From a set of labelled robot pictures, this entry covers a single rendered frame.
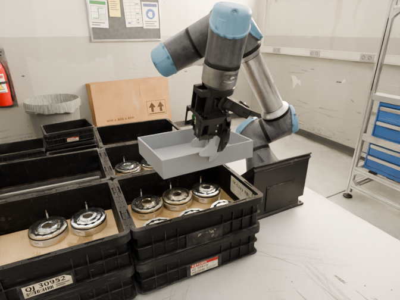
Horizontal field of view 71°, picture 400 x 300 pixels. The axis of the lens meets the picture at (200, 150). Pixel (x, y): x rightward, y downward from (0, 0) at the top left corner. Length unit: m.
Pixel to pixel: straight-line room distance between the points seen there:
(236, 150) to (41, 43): 3.26
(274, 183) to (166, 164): 0.55
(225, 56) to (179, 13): 3.65
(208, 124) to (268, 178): 0.53
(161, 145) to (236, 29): 0.46
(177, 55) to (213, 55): 0.13
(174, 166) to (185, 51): 0.27
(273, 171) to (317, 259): 0.32
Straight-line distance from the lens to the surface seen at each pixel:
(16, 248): 0.96
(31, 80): 3.84
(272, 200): 1.15
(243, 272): 0.95
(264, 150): 1.19
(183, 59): 0.67
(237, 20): 0.55
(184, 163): 0.70
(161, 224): 0.74
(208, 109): 0.61
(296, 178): 1.19
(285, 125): 1.19
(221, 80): 0.58
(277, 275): 0.96
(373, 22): 3.63
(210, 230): 0.83
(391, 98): 2.51
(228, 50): 0.56
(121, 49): 3.92
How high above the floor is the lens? 1.38
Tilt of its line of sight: 23 degrees down
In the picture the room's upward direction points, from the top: straight up
